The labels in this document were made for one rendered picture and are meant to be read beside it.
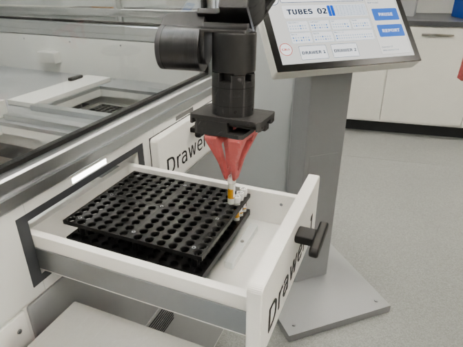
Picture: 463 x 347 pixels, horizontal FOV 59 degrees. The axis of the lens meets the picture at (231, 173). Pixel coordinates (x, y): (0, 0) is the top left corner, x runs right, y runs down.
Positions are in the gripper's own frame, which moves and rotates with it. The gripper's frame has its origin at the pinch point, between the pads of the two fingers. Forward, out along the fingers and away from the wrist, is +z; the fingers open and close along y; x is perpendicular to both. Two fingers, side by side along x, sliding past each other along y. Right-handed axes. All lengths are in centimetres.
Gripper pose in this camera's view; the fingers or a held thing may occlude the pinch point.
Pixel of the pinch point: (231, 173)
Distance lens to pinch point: 59.2
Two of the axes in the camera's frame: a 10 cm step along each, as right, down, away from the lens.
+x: 4.0, -3.6, 8.4
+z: -0.2, 9.2, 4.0
